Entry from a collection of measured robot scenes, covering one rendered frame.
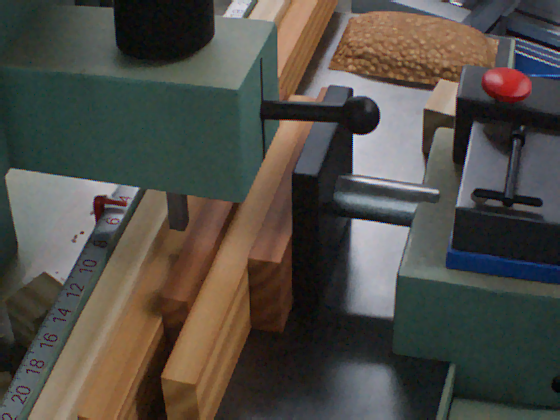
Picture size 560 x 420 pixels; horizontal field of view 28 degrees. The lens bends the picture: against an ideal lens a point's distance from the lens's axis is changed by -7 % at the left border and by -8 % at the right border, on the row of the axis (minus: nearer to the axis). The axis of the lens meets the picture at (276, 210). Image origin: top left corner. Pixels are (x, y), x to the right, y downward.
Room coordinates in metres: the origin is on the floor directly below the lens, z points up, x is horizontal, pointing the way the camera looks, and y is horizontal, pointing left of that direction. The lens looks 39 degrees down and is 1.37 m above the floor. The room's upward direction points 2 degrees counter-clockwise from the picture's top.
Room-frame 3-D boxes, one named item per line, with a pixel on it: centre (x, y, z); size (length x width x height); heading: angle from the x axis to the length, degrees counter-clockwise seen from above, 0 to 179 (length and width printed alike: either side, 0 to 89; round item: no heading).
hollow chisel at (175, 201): (0.51, 0.05, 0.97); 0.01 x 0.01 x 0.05; 74
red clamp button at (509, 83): (0.54, -0.13, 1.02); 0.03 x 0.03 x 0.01
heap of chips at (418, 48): (0.77, -0.11, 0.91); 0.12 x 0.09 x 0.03; 74
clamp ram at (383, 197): (0.53, -0.06, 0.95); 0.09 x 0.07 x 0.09; 164
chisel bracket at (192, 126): (0.52, 0.07, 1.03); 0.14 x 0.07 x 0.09; 74
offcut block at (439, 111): (0.65, -0.13, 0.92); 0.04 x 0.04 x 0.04; 65
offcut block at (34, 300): (0.57, 0.17, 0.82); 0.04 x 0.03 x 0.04; 139
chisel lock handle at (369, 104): (0.49, -0.02, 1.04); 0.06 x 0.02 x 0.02; 74
